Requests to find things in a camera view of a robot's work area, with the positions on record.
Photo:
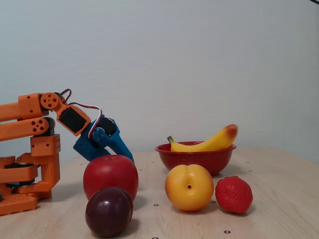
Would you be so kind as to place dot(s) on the orange robot base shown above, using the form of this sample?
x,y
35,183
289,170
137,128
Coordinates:
x,y
47,171

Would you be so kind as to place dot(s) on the dark purple toy plum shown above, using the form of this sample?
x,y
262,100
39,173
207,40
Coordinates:
x,y
108,212

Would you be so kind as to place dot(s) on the red toy apple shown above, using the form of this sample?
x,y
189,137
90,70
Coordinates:
x,y
109,174

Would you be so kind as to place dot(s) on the orange yellow toy peach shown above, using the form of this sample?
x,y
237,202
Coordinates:
x,y
189,191

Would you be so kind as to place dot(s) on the red speckled enamel bowl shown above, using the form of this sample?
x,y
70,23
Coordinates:
x,y
197,161

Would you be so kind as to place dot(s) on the blue gripper black motor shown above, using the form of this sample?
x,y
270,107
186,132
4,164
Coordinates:
x,y
87,147

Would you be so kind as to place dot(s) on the yellow toy banana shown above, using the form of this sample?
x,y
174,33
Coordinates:
x,y
214,143

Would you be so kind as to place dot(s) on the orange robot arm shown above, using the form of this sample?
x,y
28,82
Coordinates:
x,y
15,110

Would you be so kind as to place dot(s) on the red toy strawberry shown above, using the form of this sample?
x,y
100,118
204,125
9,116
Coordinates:
x,y
233,195

